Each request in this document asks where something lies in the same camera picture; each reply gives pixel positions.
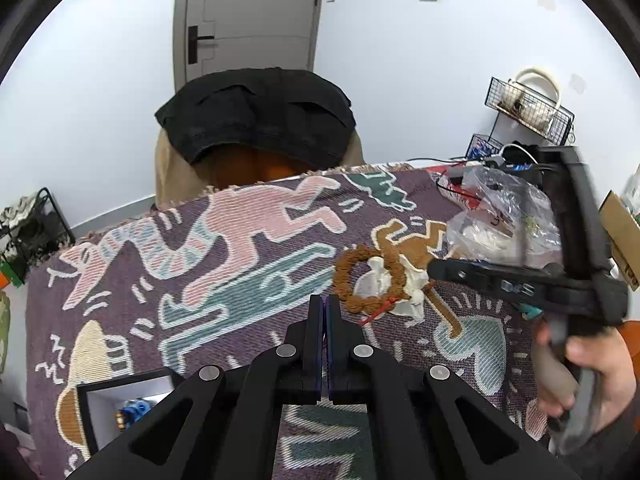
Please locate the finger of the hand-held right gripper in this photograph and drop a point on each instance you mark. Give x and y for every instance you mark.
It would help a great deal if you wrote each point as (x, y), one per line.
(582, 210)
(475, 275)

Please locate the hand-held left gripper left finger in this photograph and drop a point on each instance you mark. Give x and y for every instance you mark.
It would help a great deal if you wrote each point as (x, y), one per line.
(312, 345)

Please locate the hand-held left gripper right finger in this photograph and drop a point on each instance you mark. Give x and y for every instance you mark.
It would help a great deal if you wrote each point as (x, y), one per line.
(342, 345)

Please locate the white cloth pouch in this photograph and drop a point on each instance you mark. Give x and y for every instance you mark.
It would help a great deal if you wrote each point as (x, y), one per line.
(380, 275)

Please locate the blue bead jewelry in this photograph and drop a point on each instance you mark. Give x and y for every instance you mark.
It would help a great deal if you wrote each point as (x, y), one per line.
(134, 410)

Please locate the black jewelry box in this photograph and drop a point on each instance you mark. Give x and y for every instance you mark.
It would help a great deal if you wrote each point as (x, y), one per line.
(100, 410)

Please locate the person's right forearm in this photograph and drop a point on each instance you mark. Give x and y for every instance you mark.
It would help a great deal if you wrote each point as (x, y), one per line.
(610, 440)

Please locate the person's right hand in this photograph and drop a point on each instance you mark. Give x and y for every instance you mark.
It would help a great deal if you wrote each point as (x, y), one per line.
(612, 365)

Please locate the flat brown cardboard box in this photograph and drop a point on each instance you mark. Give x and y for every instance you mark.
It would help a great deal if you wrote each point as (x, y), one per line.
(622, 240)

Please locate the clear plastic bag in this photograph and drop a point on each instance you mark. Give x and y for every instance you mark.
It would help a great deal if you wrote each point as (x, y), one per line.
(505, 220)

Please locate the printed figure blanket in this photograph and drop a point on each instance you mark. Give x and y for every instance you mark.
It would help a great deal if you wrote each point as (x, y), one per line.
(240, 260)

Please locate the white handbag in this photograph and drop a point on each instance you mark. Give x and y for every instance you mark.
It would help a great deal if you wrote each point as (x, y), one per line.
(537, 100)

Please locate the beige chair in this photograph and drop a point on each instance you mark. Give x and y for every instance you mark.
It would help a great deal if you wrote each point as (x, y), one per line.
(175, 180)

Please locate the black jacket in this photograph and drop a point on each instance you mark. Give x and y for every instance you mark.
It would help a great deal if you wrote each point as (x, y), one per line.
(255, 110)

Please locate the black shoe rack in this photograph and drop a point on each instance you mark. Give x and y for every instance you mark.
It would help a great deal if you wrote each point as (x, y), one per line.
(30, 230)

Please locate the grey door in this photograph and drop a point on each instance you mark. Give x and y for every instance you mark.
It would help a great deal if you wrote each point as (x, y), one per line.
(250, 15)

